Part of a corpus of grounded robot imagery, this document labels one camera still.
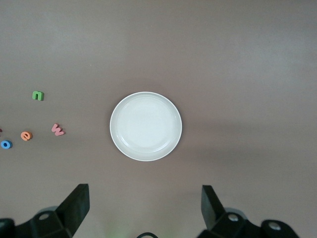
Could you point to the orange foam letter e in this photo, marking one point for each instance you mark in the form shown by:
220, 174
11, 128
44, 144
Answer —
26, 136

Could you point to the blue foam letter o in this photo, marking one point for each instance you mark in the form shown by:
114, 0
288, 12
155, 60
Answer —
10, 145

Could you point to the green foam letter n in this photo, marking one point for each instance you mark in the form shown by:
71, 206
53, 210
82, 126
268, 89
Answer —
37, 93

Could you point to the pink foam letter w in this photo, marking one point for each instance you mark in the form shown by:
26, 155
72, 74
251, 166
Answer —
58, 130

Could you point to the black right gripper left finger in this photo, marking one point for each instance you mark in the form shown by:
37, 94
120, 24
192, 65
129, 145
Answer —
62, 218

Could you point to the beige round plate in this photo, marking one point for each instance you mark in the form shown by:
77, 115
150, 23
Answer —
146, 126

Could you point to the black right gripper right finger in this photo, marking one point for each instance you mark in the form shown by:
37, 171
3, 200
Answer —
223, 223

